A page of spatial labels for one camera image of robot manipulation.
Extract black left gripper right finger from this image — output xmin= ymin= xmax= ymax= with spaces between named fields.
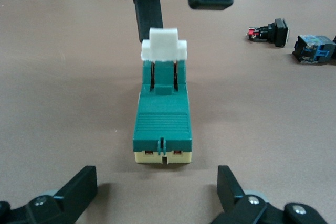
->
xmin=209 ymin=165 xmax=332 ymax=224

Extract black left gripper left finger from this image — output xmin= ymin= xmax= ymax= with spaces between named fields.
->
xmin=0 ymin=165 xmax=99 ymax=224

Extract black square button red terminals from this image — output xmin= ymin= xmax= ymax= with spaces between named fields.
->
xmin=248 ymin=18 xmax=289 ymax=48

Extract brown paper table cover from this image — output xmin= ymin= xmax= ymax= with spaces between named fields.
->
xmin=0 ymin=0 xmax=336 ymax=224

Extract green push button blue block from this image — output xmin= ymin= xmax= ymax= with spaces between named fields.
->
xmin=292 ymin=34 xmax=336 ymax=65

